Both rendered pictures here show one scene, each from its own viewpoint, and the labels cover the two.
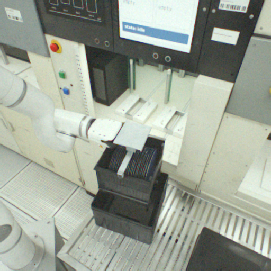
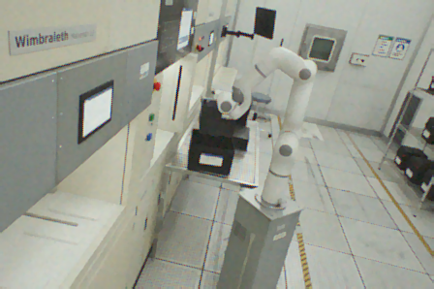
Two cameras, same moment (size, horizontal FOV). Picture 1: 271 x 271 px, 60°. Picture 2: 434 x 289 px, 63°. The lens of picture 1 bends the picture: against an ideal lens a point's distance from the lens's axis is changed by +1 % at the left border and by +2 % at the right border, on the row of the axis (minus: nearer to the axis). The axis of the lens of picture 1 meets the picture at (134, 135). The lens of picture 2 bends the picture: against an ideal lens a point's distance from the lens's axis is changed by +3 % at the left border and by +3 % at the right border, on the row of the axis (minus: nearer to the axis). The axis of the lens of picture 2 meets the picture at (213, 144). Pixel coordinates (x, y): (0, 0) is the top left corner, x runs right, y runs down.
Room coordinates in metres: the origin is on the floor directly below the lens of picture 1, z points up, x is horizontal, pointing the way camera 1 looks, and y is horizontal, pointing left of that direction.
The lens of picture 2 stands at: (1.50, 1.88, 1.76)
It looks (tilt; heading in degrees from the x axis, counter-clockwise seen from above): 23 degrees down; 243
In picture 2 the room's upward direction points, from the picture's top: 12 degrees clockwise
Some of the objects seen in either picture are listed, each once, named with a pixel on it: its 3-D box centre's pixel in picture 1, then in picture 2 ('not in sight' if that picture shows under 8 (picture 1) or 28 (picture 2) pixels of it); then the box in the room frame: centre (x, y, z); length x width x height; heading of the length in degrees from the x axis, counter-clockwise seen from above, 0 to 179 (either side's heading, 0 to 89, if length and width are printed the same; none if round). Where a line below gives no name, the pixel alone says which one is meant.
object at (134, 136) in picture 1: (132, 162); (218, 112); (0.57, 0.01, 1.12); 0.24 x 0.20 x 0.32; 160
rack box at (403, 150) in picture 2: not in sight; (410, 159); (-2.70, -0.87, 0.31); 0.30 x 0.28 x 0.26; 58
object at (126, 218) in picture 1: (132, 199); (210, 150); (0.57, 0.01, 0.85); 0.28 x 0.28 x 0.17; 70
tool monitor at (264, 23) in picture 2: not in sight; (249, 24); (-0.34, -1.52, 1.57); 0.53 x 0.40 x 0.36; 150
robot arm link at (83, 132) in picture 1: (89, 126); not in sight; (0.63, 0.17, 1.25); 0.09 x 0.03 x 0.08; 160
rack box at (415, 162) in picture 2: not in sight; (421, 171); (-2.51, -0.55, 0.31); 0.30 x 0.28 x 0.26; 60
